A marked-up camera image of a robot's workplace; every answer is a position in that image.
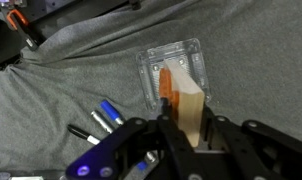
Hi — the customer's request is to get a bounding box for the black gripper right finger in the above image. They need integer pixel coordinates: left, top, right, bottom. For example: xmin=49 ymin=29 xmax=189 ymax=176
xmin=199 ymin=104 xmax=225 ymax=148

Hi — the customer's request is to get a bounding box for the black capped white pen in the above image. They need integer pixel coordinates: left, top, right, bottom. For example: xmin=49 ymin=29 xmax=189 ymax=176
xmin=66 ymin=124 xmax=101 ymax=146

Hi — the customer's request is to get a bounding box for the clear square plastic container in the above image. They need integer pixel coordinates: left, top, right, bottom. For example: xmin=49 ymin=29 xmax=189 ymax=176
xmin=135 ymin=37 xmax=213 ymax=112

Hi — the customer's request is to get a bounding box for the wooden block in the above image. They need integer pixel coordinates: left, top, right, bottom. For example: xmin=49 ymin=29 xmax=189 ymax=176
xmin=158 ymin=59 xmax=206 ymax=148

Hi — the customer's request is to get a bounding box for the grey table cloth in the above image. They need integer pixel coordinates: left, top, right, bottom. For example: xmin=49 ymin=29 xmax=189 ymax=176
xmin=0 ymin=0 xmax=302 ymax=180

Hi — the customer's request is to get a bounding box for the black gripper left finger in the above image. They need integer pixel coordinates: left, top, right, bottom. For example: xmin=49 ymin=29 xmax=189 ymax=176
xmin=158 ymin=97 xmax=179 ymax=130

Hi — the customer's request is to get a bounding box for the orange black clamp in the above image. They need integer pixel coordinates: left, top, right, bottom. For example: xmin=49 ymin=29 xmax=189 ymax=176
xmin=5 ymin=8 xmax=47 ymax=52

